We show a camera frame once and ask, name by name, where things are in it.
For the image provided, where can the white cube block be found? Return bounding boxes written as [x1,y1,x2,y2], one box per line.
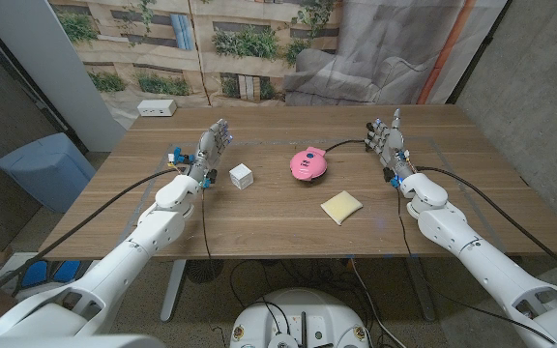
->
[228,162,255,190]

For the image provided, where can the white robot torso base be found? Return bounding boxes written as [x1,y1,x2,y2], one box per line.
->
[229,288,370,348]

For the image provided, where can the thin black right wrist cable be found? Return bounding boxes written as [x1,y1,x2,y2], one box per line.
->
[396,186,557,345]

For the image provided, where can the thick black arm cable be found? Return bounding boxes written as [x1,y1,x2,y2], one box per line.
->
[0,166,183,313]
[416,165,557,286]

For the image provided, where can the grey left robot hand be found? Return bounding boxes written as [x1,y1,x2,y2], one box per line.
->
[188,118,234,189]

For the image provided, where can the white upright panel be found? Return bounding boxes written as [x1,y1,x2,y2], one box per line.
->
[0,0,128,154]

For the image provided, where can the blue plastic bin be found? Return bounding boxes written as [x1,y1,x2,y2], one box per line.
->
[0,132,97,214]

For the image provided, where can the blue and black clamp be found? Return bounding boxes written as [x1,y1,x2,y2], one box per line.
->
[167,146,195,167]

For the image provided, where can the pink mini sandwich press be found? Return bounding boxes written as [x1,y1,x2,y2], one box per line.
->
[289,146,329,183]

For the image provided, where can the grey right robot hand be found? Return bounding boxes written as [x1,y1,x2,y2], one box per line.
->
[364,107,418,188]

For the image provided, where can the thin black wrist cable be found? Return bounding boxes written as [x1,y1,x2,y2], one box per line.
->
[396,186,557,345]
[200,186,212,262]

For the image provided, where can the thin black left wrist cable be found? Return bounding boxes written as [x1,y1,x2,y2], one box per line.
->
[200,186,212,262]

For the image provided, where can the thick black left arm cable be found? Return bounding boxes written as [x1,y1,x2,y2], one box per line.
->
[0,166,183,313]

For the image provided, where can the black press power cord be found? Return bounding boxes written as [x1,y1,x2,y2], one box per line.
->
[324,138,367,154]

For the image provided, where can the pale yellow sponge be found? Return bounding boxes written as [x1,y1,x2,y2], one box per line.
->
[320,189,364,226]

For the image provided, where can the black round floor fan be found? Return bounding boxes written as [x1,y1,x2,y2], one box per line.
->
[185,259,225,284]

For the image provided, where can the white table leg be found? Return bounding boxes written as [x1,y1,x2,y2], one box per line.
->
[160,259,188,323]

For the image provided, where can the grey table leg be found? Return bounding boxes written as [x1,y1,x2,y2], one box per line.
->
[406,255,437,323]

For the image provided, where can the white power strip box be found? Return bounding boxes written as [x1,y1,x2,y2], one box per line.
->
[136,99,178,118]

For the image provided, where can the printed fabric backdrop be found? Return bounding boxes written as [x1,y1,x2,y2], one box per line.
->
[48,0,510,130]

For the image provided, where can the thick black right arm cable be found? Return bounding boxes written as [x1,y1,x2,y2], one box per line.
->
[416,165,557,286]

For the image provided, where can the blue floor pads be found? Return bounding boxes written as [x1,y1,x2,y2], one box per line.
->
[20,259,81,289]

